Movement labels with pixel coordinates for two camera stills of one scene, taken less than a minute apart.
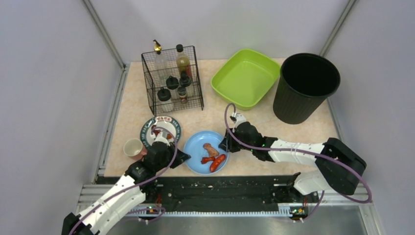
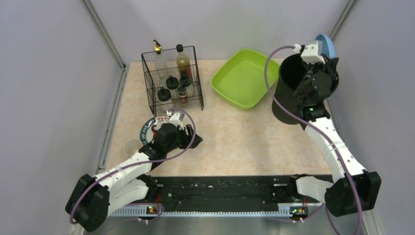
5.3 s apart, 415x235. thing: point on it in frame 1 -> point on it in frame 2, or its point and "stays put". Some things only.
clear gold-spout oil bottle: (162, 66) stays put
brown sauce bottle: (183, 61) stays put
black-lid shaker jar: (164, 94) stays put
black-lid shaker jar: (185, 81) stays put
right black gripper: (229, 139) -> (312, 72)
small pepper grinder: (182, 92) stays put
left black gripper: (174, 152) -> (189, 137)
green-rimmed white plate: (158, 121) stays put
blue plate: (193, 146) -> (328, 46)
